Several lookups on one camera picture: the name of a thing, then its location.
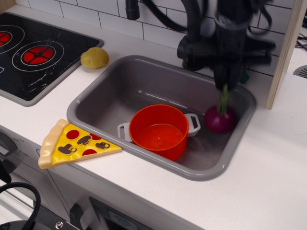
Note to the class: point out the yellow toy potato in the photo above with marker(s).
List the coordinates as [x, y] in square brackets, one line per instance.
[94, 58]

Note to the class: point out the purple toy beet green leaves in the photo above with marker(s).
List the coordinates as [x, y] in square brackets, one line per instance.
[221, 119]

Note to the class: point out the black toy stove top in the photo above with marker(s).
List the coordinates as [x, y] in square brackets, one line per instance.
[36, 57]

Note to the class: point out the toy pizza slice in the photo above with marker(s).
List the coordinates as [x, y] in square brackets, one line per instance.
[67, 143]

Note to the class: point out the black oven knob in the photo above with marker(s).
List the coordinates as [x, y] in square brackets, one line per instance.
[7, 146]

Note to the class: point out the wooden side panel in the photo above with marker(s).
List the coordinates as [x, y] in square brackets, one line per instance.
[293, 28]

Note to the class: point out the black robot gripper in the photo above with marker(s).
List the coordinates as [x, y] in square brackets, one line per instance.
[235, 48]

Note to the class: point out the orange toy pot white handles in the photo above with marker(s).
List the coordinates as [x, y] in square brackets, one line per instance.
[161, 129]

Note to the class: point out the green toy broccoli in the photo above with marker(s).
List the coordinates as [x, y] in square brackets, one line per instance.
[244, 77]

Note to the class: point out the grey round drain grate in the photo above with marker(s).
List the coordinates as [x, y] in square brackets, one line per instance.
[301, 71]

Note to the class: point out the grey plastic sink basin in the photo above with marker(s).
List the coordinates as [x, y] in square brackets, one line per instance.
[134, 82]

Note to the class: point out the black toy faucet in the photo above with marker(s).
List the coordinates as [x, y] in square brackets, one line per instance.
[195, 51]

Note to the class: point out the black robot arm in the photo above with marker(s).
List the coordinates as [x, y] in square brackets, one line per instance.
[245, 5]

